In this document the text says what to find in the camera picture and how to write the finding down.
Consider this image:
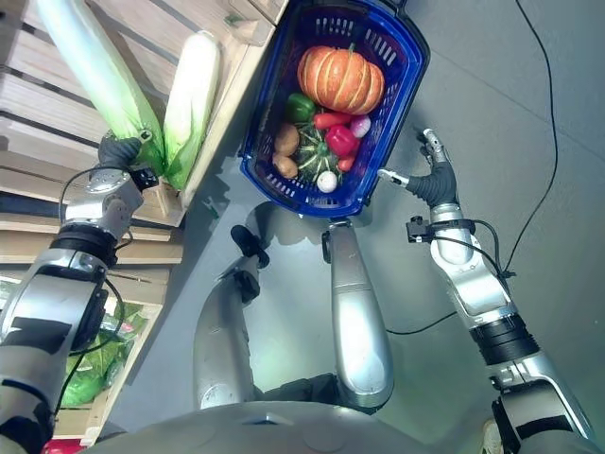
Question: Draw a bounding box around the orange pumpkin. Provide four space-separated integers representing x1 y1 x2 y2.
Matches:
297 43 387 116

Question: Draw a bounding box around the long white green cabbage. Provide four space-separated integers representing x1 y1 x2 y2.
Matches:
162 30 222 189
35 0 167 177

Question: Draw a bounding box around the red vegetable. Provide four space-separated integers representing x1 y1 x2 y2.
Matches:
43 438 90 454

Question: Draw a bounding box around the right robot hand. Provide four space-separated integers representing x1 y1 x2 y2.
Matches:
377 127 459 208

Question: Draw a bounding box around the orange carrot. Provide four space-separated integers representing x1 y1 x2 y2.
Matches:
313 112 354 131

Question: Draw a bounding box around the green striped squash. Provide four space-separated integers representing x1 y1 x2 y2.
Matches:
292 122 349 183

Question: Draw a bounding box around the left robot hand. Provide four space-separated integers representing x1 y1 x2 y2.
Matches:
97 131 154 171

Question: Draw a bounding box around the green bell pepper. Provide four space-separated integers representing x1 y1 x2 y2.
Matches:
285 93 317 123

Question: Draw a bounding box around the brown potato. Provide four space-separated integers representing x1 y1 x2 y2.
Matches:
271 153 300 180
275 122 302 156

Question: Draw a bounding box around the wooden produce shelf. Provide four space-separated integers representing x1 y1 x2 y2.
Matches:
0 0 290 439

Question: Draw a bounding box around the silver robot torso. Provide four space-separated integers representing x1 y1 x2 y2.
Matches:
89 372 605 454

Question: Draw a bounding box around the red bell pepper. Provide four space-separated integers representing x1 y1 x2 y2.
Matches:
324 124 362 155

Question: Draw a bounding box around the black floor cable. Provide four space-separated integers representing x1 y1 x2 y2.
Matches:
385 0 560 336

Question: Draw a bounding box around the green leafy lettuce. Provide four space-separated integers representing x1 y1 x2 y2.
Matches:
60 302 152 407

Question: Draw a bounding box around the blue plastic shopping basket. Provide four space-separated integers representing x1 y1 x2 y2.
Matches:
238 0 432 219

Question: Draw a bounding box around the purple onion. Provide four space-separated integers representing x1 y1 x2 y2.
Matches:
350 114 372 139

